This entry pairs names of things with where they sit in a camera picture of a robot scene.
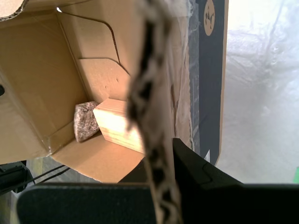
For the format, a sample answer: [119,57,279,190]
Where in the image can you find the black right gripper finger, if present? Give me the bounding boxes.
[172,138,299,224]
[16,158,160,224]

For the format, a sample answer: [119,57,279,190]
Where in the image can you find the cardboard box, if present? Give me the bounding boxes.
[0,0,228,224]

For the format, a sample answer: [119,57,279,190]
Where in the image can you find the pinkish speckled rock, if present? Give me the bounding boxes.
[74,101,100,143]

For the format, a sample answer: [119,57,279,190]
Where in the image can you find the light wooden block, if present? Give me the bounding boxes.
[93,98,145,154]

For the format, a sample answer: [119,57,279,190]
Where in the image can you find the translucent plastic table cover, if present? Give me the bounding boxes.
[214,0,299,184]

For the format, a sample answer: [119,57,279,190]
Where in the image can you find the thin black base cable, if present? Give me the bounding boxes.
[25,164,71,185]

